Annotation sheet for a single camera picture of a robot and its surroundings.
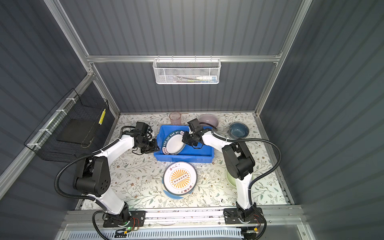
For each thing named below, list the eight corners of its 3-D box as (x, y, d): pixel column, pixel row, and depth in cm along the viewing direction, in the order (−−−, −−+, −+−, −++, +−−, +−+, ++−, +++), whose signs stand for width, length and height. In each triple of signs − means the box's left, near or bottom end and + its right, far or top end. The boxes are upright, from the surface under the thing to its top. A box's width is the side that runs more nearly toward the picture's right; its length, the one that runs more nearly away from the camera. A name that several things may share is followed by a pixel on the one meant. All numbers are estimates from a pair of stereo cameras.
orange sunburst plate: (161, 194, 82) (160, 193, 80) (165, 163, 94) (165, 161, 92) (197, 194, 82) (197, 193, 80) (196, 163, 94) (196, 161, 92)
